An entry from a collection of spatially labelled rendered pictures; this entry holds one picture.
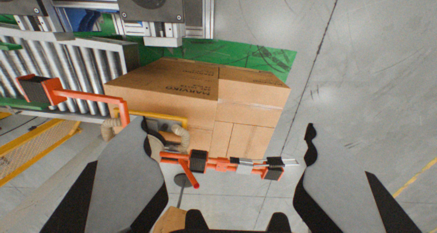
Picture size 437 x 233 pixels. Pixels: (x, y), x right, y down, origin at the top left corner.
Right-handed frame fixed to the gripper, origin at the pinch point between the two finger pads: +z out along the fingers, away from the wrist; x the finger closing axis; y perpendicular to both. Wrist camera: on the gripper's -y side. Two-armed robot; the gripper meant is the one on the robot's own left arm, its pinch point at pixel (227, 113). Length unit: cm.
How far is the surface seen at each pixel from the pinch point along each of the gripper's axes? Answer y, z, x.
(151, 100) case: 28, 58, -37
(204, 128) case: 45, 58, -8
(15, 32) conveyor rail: 0, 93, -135
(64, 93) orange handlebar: 14, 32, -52
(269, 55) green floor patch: 15, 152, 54
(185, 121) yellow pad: 32, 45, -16
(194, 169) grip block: 50, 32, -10
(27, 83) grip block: 11, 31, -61
